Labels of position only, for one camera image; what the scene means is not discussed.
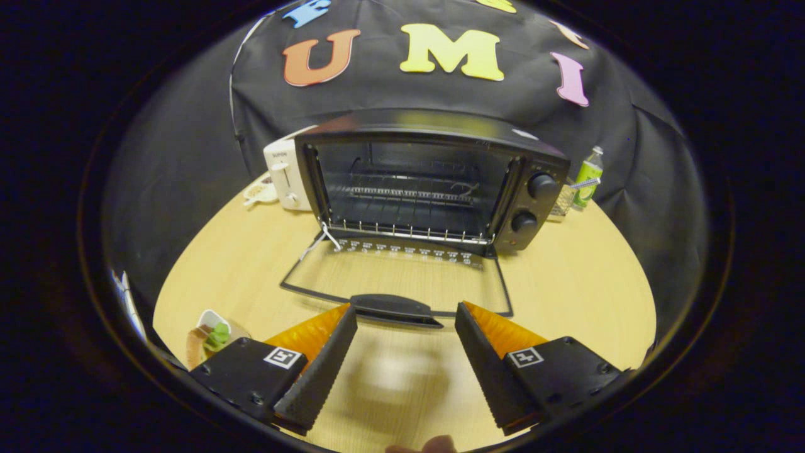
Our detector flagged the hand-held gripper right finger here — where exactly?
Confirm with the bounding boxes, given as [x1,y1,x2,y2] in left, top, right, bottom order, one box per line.
[455,301,633,436]

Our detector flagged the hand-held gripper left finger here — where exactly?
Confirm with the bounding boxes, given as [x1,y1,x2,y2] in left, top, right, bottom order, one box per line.
[189,303,358,436]

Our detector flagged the sandwich with lettuce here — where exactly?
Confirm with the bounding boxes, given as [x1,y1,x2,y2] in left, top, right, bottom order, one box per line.
[187,321,232,371]

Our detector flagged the black toaster oven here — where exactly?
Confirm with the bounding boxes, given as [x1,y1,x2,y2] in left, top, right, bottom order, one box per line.
[280,108,572,329]

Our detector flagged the white food dish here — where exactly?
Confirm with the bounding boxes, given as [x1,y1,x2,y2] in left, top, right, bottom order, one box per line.
[196,308,251,344]

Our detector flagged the white pop-up toaster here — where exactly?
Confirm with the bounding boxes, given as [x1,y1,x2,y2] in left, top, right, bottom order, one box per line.
[263,126,318,211]

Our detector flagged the clear mesh container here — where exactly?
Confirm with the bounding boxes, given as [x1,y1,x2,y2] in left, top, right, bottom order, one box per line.
[548,178,601,222]

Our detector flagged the small white plate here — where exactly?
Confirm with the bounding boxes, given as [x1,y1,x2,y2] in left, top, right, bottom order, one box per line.
[243,178,279,207]

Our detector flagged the green drink bottle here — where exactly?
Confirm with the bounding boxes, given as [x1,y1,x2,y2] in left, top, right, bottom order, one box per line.
[572,146,604,211]

